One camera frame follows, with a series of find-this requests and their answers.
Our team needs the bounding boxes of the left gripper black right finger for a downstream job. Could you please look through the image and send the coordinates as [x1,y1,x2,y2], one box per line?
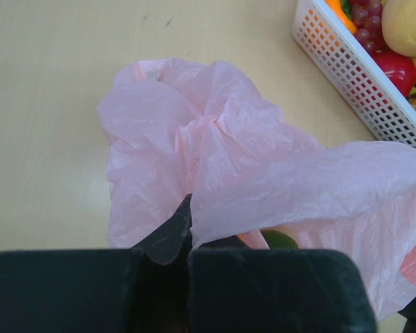
[186,237,377,332]

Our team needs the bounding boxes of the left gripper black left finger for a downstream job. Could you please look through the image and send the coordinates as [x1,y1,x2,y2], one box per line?
[0,197,191,332]

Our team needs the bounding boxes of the green lime fruit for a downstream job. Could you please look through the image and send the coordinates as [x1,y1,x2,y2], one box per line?
[261,230,299,250]

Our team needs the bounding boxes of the pink plastic bag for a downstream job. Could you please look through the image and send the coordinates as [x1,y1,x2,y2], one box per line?
[97,58,416,319]

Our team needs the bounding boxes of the white plastic basket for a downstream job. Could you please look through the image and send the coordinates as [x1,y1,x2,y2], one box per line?
[292,0,416,148]

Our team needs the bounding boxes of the red apple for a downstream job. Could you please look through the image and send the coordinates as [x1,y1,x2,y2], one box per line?
[372,51,416,97]

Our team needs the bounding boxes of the orange tangerine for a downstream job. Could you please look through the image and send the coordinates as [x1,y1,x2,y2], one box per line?
[325,0,357,34]

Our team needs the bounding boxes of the purple grape bunch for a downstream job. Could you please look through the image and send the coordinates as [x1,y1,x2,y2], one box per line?
[348,0,385,54]

